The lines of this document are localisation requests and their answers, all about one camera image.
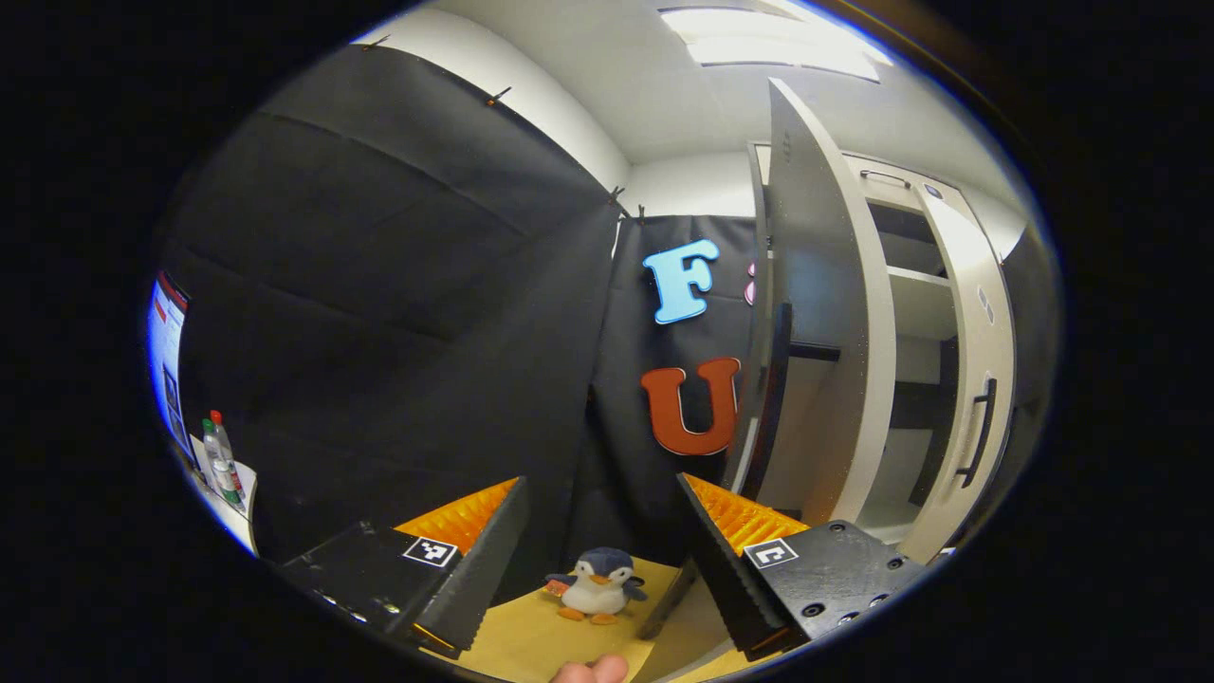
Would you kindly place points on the white cabinet door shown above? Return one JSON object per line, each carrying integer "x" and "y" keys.
{"x": 967, "y": 313}
{"x": 835, "y": 256}

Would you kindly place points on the white cabinet drawer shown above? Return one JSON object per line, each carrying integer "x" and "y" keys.
{"x": 920, "y": 178}

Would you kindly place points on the black backdrop cloth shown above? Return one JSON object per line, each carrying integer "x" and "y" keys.
{"x": 398, "y": 285}

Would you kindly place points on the clear bottle red cap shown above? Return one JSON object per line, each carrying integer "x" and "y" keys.
{"x": 226, "y": 460}

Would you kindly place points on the clear bottle green cap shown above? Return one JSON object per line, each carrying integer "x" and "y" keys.
{"x": 211, "y": 455}

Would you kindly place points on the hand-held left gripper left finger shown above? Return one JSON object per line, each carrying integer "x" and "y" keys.
{"x": 484, "y": 569}

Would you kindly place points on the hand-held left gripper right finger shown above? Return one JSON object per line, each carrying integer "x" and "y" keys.
{"x": 721, "y": 569}

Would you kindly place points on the computer screen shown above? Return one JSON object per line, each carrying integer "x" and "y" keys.
{"x": 167, "y": 351}

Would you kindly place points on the large ceiling light panel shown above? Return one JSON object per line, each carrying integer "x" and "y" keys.
{"x": 778, "y": 43}

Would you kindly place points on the penguin plush toy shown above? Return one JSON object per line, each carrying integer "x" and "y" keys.
{"x": 597, "y": 588}

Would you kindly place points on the white side table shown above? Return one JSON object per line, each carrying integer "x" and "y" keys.
{"x": 232, "y": 517}

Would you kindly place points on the white cabinet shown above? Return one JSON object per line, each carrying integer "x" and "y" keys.
{"x": 925, "y": 304}

